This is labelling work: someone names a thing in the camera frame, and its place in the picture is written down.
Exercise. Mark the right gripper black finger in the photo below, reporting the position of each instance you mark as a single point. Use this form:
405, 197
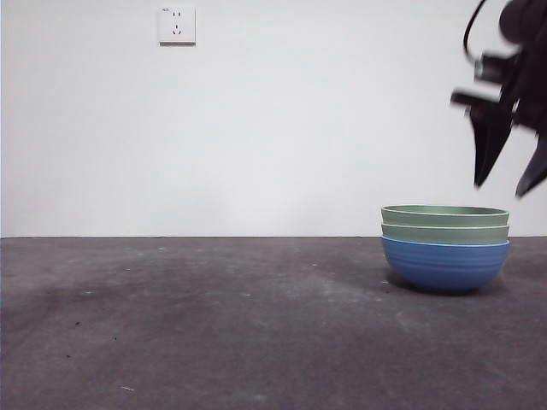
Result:
536, 166
489, 136

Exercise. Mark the green ribbed bowl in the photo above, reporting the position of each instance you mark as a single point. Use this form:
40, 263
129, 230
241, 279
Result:
444, 235
444, 218

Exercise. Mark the blue ribbed bowl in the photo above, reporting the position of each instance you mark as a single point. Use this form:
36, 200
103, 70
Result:
444, 267

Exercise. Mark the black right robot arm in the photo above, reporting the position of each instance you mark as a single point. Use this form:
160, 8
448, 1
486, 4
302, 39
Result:
525, 21

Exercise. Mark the right wrist grey camera box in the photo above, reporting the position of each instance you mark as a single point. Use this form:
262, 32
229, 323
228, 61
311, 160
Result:
491, 68

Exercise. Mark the white wall socket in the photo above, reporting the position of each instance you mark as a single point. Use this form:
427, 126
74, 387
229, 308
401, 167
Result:
177, 25

